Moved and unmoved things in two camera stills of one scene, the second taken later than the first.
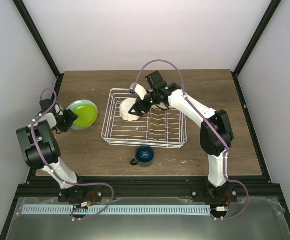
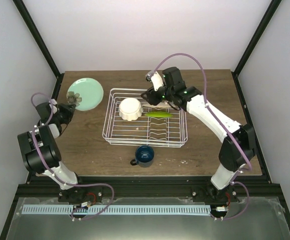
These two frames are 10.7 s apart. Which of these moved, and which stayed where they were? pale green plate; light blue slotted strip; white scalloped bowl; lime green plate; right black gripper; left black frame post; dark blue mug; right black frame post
Moved: right black gripper; lime green plate; pale green plate
Stayed: light blue slotted strip; left black frame post; dark blue mug; right black frame post; white scalloped bowl
